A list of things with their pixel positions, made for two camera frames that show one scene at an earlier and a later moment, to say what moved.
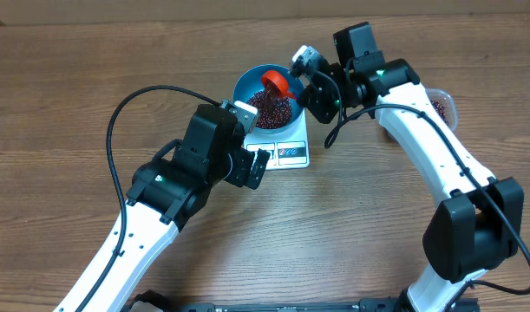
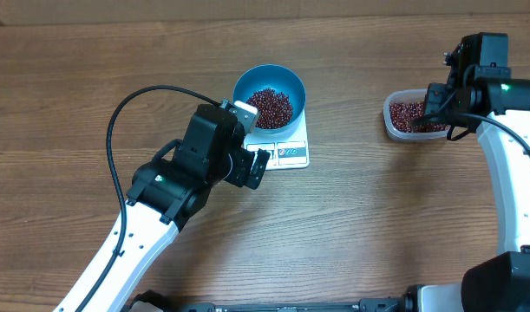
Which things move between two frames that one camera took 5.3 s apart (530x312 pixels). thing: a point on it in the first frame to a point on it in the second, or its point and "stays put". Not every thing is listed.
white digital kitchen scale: x=288 y=149 stays put
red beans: x=274 y=109 stays put
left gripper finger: x=258 y=169 stays put
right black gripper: x=317 y=107 to x=430 y=118
